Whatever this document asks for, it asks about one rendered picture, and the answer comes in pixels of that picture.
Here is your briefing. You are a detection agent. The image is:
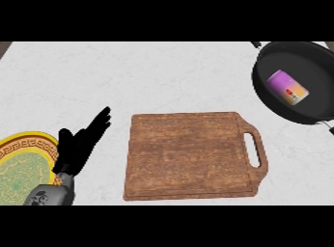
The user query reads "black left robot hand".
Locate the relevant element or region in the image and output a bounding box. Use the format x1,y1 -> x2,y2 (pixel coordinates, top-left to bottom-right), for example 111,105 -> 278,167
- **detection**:
52,106 -> 113,178

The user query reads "brown wooden cutting board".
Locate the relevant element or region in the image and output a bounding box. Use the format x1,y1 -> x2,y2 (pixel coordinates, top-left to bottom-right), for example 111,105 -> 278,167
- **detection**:
122,111 -> 271,203

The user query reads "purple and orange can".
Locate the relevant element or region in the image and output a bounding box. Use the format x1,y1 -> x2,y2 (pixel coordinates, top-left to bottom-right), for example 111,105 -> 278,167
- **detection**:
266,69 -> 312,106

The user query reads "yellow and green ornate plate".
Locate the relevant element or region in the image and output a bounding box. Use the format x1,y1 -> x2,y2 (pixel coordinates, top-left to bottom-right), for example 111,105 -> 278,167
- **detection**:
0,130 -> 64,206

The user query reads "black pan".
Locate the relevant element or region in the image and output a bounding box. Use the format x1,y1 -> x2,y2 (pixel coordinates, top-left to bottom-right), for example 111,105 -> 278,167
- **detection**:
250,41 -> 334,150

